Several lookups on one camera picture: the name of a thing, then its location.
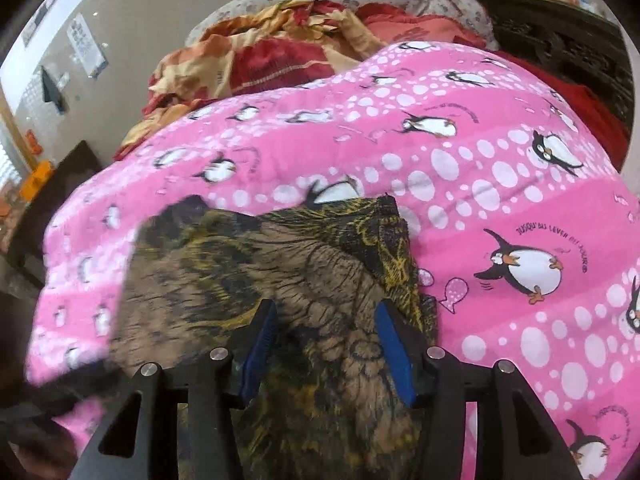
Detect brown floral batik shirt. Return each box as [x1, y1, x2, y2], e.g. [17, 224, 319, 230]
[108, 195, 437, 479]

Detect dark wooden side table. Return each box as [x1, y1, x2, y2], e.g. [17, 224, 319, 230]
[6, 140, 103, 290]

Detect pink penguin blanket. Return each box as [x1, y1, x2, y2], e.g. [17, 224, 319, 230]
[27, 41, 639, 479]

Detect orange plastic basin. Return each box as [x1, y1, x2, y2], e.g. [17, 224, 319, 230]
[20, 160, 55, 203]

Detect red bedsheet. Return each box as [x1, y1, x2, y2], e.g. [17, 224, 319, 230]
[491, 49, 630, 172]

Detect dark cloth on hook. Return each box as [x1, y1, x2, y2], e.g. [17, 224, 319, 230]
[40, 66, 67, 115]

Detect red orange crumpled quilt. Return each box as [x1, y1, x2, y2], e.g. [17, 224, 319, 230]
[114, 0, 384, 162]

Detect dark carved wooden cabinet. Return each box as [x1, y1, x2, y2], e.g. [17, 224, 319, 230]
[476, 0, 634, 129]

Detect white wall calendar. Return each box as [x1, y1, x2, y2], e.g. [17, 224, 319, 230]
[66, 13, 108, 79]

